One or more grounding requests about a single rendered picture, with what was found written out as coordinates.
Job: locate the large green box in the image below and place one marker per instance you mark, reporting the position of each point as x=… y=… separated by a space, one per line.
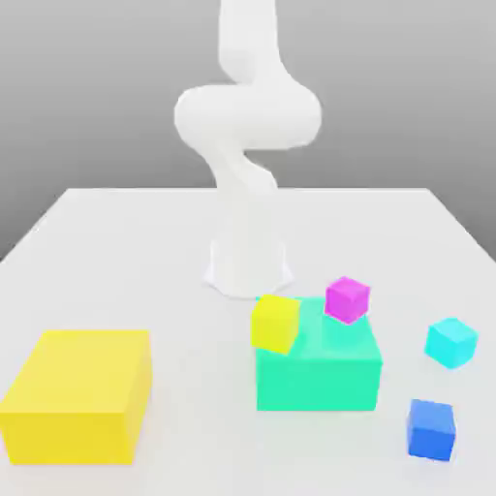
x=317 y=383

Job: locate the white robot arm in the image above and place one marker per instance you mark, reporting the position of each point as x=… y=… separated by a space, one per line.
x=248 y=116

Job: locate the small blue cube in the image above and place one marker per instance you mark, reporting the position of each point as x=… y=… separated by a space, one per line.
x=431 y=430

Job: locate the large yellow box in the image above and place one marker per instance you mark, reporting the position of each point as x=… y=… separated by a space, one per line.
x=73 y=395

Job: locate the small cyan cube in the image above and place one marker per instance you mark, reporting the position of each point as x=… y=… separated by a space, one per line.
x=451 y=343

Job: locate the small yellow cube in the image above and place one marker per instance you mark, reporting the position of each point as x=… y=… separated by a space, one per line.
x=274 y=323

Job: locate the small magenta cube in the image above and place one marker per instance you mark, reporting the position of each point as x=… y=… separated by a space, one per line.
x=347 y=299

